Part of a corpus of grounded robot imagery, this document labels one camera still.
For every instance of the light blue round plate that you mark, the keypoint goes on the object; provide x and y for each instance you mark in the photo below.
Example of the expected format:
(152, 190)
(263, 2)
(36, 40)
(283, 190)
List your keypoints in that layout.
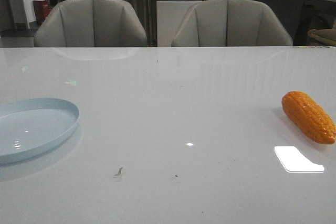
(33, 127)

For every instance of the red bin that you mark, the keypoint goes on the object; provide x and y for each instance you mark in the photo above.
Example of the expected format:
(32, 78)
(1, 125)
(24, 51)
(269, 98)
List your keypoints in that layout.
(41, 9)

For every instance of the beige cushion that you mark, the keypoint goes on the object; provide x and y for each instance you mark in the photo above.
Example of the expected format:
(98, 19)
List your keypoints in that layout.
(325, 36)

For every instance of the right grey upholstered chair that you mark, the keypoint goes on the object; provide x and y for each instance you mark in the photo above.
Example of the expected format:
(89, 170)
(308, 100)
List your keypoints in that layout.
(230, 23)

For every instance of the left grey upholstered chair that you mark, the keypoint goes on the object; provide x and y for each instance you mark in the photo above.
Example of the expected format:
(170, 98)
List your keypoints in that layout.
(91, 23)

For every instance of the grey upholstered chair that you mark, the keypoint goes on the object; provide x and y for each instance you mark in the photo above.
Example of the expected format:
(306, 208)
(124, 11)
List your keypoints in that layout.
(91, 23)
(230, 23)

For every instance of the orange toy corn cob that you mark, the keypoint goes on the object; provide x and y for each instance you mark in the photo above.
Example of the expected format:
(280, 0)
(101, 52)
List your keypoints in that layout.
(309, 117)

